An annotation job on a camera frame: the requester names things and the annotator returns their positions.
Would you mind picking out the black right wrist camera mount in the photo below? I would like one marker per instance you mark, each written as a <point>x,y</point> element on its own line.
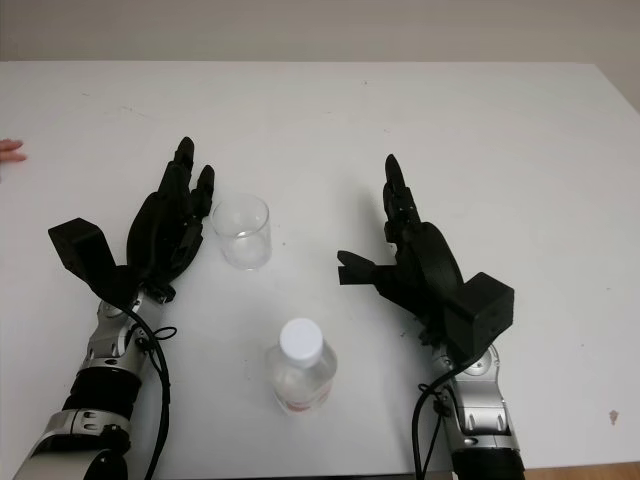
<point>482,310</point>

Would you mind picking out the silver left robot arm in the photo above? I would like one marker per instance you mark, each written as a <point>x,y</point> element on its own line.
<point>102,350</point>

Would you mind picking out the person's bare hand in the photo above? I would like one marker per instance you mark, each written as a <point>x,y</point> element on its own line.
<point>9,156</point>

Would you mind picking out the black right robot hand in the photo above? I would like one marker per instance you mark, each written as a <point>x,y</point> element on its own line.
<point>430,260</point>

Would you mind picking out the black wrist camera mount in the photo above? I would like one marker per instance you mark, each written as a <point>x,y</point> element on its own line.
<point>85,250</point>
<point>482,310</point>

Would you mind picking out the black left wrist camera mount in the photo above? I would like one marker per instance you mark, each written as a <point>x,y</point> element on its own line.
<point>85,250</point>

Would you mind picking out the clear glass cup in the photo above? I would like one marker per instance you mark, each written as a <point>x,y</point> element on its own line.
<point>242,235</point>

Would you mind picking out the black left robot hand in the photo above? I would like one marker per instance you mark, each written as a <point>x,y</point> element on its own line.
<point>160,225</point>

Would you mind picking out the clear plastic water bottle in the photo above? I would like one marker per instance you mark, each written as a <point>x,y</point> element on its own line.
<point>302,370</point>

